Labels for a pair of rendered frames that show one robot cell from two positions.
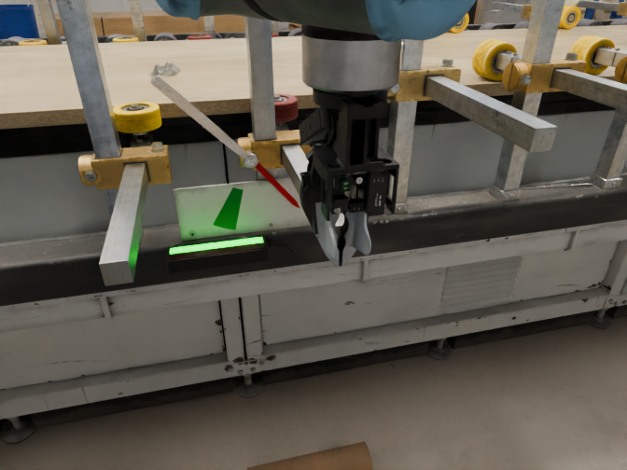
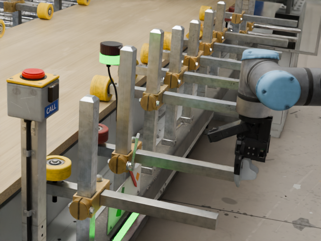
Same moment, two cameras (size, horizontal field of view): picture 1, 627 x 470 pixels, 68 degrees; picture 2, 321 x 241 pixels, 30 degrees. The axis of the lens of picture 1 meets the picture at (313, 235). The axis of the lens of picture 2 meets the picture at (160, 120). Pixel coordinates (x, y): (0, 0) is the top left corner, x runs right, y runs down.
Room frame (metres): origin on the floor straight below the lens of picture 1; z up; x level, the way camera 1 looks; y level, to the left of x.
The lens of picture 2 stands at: (-0.06, 1.35, 1.54)
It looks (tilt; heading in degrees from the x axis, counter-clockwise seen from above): 21 degrees down; 299
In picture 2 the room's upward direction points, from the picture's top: 4 degrees clockwise
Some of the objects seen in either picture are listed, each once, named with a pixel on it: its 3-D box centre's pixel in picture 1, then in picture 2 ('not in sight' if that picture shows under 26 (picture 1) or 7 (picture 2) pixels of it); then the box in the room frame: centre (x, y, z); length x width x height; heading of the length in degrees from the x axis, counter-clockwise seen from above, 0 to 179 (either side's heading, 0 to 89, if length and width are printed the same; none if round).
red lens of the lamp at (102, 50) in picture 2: not in sight; (111, 48); (0.81, 0.10, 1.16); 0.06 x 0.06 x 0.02
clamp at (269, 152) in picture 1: (277, 148); (124, 156); (0.77, 0.06, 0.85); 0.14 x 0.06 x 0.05; 104
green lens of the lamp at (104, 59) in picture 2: not in sight; (111, 57); (0.81, 0.10, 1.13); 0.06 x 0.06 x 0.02
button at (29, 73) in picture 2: not in sight; (33, 75); (0.64, 0.58, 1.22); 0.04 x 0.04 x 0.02
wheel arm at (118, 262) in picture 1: (133, 191); (129, 203); (0.62, 0.27, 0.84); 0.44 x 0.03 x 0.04; 14
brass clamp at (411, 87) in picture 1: (417, 82); (154, 97); (0.83, -0.18, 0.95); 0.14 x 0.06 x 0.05; 104
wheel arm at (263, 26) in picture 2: not in sight; (264, 27); (1.22, -2.16, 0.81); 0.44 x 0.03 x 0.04; 14
